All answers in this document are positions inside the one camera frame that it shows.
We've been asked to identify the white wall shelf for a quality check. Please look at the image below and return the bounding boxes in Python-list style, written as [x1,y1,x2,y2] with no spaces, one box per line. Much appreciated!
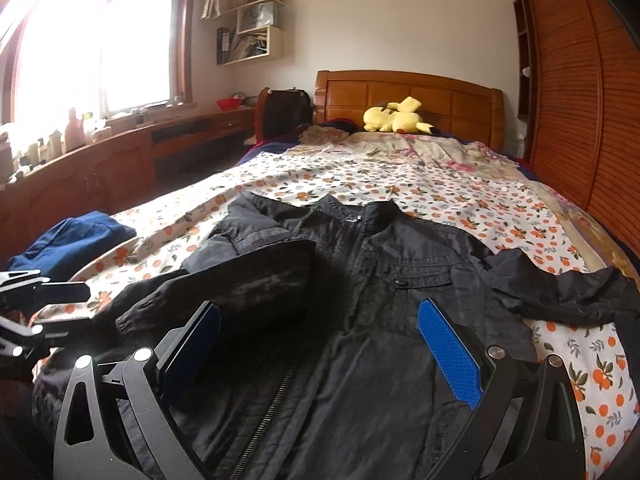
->
[216,0,283,66]

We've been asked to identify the beige floral quilt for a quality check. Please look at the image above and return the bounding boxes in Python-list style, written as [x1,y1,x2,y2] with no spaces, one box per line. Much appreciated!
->
[293,126,518,176]

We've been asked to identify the yellow plush toy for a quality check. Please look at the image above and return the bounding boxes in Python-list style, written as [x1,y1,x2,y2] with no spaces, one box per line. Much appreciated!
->
[362,96,440,134]

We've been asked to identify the blue folded garment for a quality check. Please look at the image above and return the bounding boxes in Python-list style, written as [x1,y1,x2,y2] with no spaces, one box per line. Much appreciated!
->
[8,210,137,282]

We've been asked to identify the window with wooden frame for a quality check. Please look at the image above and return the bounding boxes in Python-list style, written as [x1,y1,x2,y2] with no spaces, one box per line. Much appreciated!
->
[1,0,193,131]

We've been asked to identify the red bowl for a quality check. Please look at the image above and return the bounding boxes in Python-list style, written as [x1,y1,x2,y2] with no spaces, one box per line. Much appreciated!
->
[216,96,243,112]

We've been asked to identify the floral orange bed sheet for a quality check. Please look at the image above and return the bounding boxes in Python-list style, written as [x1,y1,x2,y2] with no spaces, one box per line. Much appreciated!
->
[29,138,640,480]

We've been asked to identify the black jacket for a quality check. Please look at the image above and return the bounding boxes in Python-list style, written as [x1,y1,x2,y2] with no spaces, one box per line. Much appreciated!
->
[30,193,639,479]

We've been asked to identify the wooden desk cabinet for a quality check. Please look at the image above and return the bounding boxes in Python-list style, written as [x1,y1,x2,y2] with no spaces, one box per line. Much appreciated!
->
[1,107,254,266]

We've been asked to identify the wooden headboard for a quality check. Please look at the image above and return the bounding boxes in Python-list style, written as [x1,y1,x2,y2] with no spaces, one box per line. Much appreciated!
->
[313,69,507,154]

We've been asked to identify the wooden louvered wardrobe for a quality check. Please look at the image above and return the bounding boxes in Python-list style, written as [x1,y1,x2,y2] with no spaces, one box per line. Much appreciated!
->
[514,0,639,250]

